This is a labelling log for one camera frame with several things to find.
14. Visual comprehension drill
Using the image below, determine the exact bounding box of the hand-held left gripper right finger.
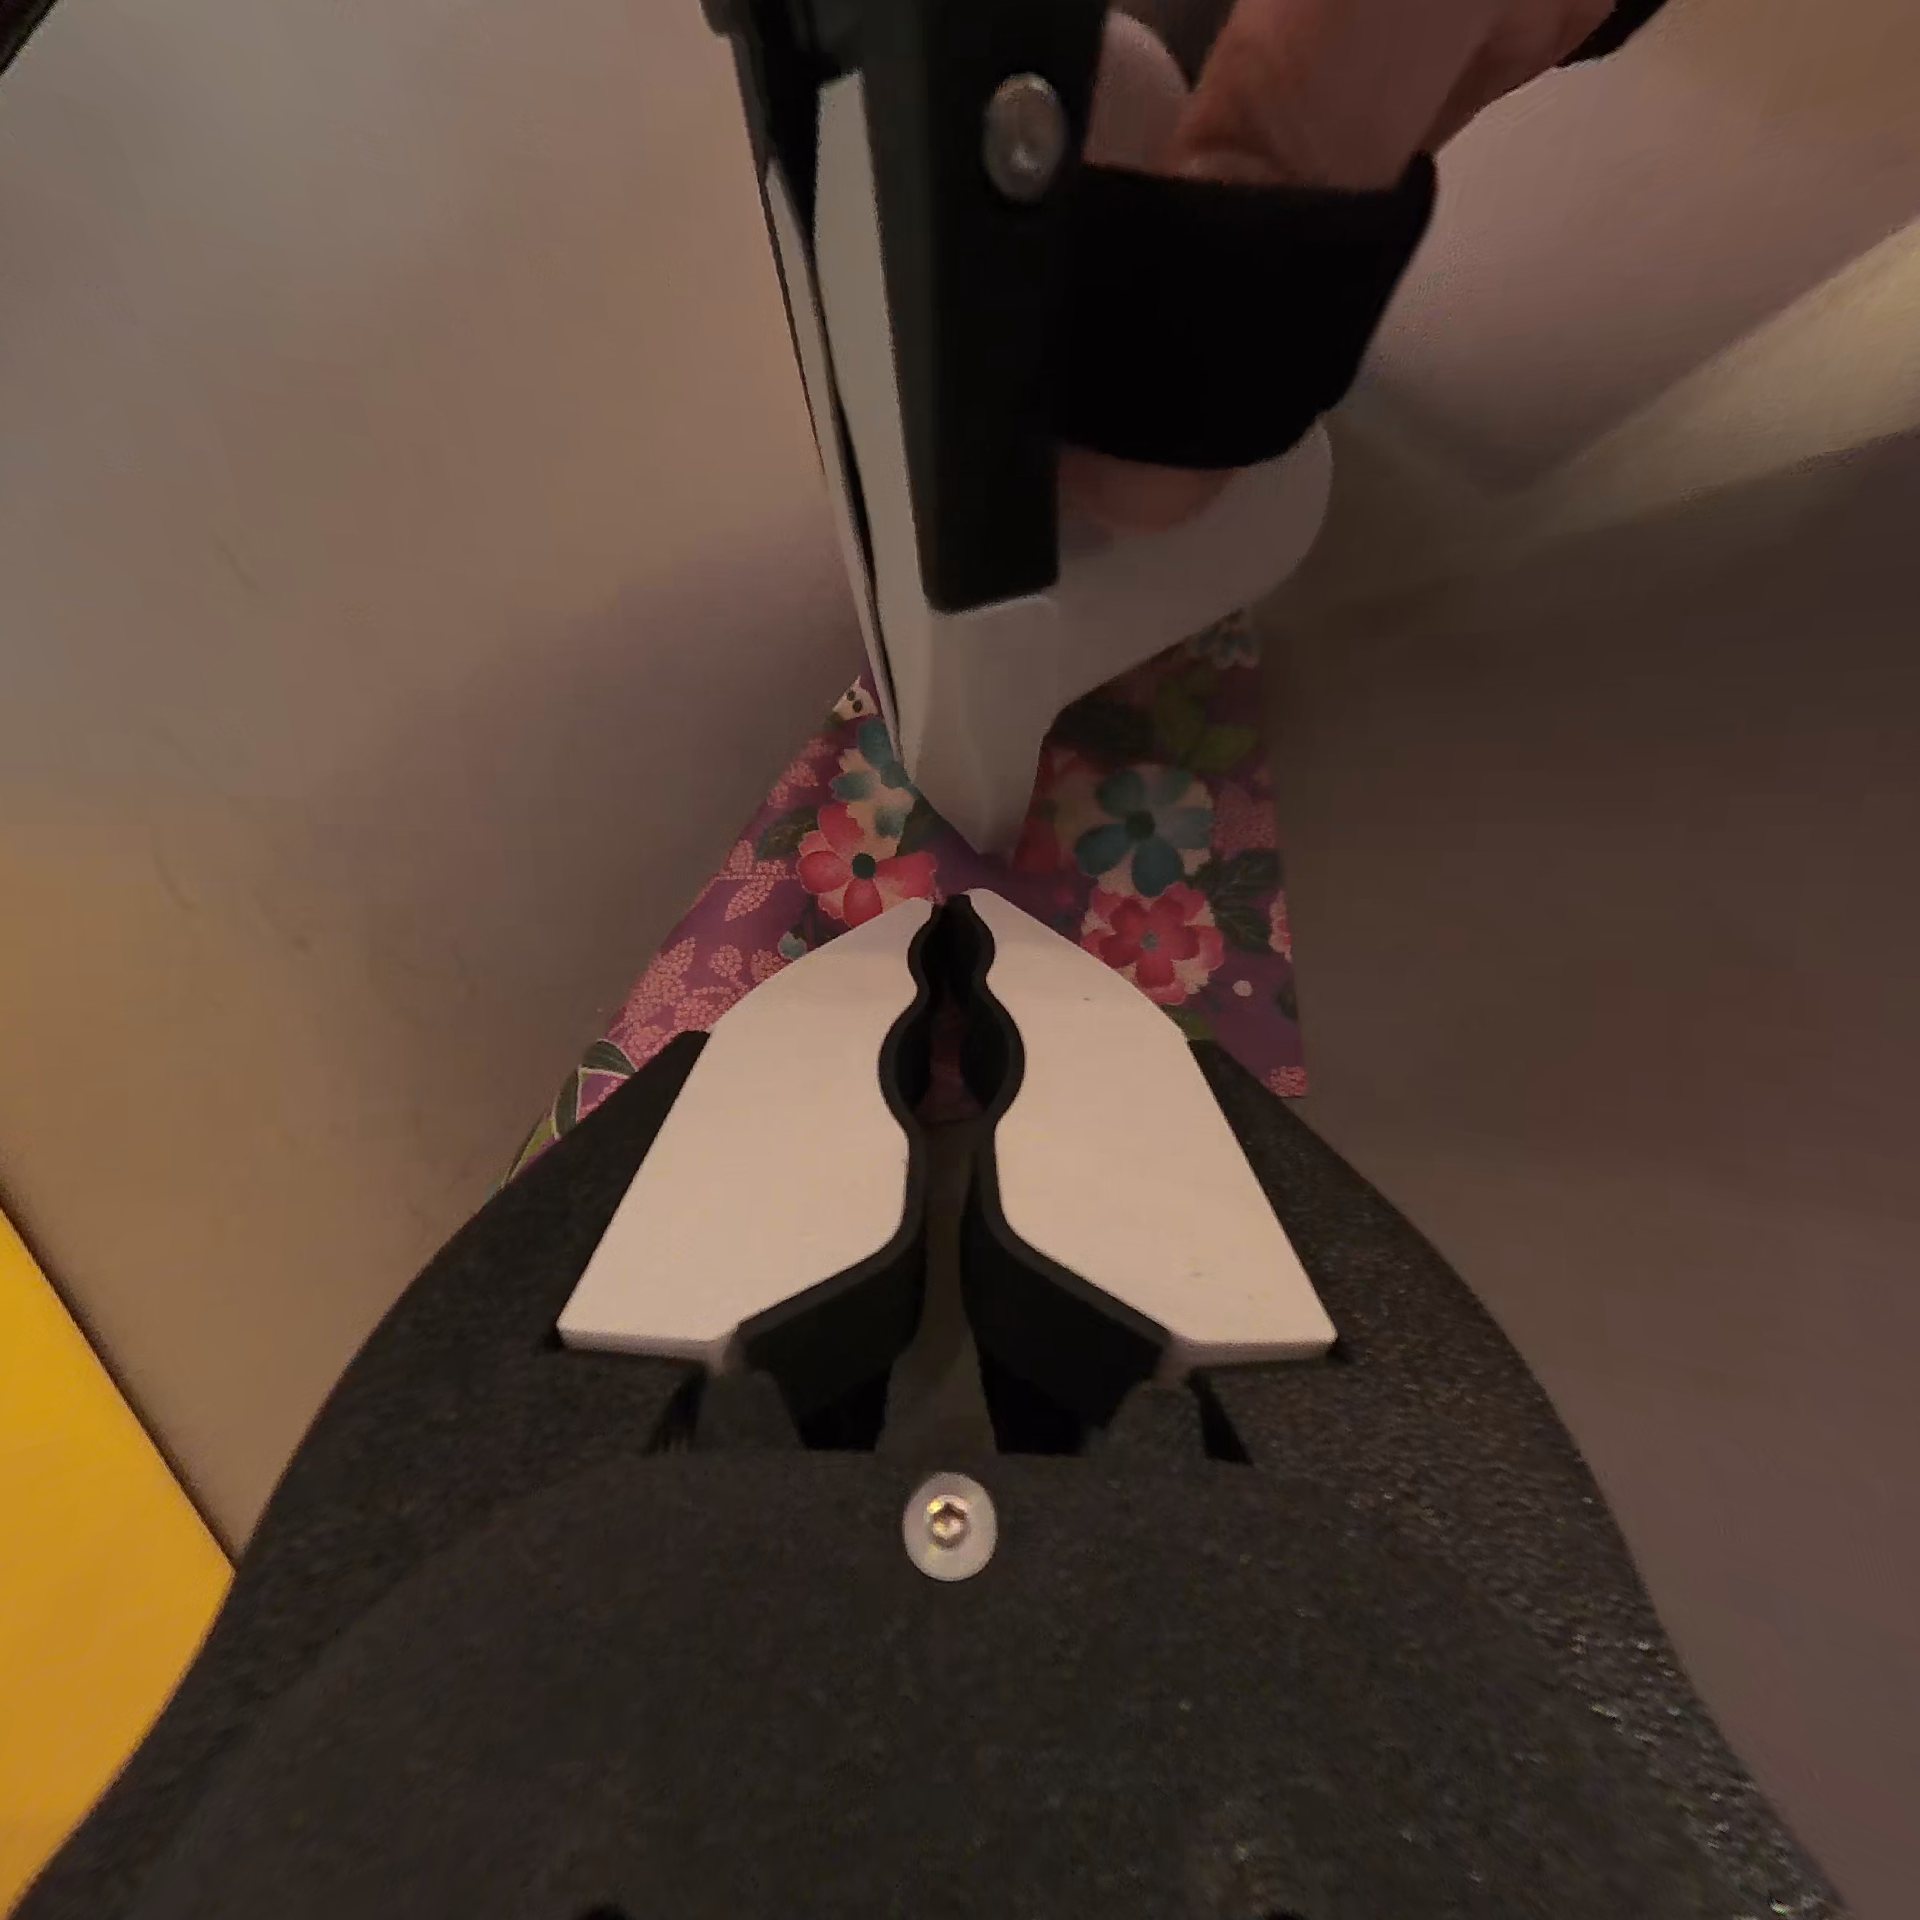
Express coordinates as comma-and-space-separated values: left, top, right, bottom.
948, 886, 1339, 1453

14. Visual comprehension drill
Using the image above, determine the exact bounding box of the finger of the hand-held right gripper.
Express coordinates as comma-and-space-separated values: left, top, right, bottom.
816, 66, 1085, 860
760, 162, 905, 741

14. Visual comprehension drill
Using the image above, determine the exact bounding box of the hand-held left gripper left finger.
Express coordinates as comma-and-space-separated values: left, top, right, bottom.
556, 895, 965, 1453

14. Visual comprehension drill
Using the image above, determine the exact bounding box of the purple floral origami paper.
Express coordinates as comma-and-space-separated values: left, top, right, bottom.
503, 608, 1311, 1186

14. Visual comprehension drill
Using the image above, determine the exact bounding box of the person's right hand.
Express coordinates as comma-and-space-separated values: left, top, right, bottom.
1063, 0, 1595, 529

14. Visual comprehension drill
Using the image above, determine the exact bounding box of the pale cloth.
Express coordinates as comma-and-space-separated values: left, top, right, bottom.
1335, 216, 1920, 528

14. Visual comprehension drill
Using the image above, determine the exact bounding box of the yellow board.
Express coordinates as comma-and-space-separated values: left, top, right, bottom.
0, 1206, 241, 1905

